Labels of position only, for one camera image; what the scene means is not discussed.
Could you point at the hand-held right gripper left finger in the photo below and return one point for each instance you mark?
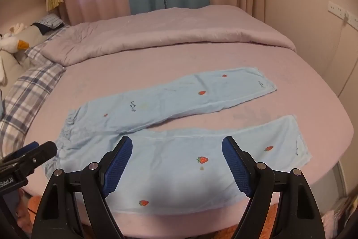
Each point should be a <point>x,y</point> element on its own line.
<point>118,163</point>

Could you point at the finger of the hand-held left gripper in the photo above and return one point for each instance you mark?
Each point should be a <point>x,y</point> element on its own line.
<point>25,148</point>
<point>42,153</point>

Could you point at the white wall power strip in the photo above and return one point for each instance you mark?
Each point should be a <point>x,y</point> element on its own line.
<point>342,10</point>

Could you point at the blue striped pillow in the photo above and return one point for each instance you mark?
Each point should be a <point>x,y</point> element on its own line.
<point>50,21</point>

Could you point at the bed with pink sheet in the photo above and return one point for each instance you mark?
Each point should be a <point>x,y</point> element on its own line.
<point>251,59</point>

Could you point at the white goose plush toy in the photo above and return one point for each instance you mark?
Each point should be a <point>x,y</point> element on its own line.
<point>11,44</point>

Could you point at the pale purple quilt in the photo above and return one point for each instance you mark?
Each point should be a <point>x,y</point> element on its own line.
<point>167,29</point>

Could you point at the light blue strawberry print pants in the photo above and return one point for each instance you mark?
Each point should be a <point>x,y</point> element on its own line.
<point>167,166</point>

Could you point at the crumpled pink cloth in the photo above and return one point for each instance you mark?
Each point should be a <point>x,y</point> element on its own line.
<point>342,211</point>

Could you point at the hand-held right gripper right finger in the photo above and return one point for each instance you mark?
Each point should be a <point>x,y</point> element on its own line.
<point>237,163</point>

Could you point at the grey cushion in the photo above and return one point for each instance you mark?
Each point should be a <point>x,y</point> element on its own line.
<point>30,36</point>

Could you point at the plaid pillow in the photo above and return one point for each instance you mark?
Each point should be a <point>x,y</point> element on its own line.
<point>25,96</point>

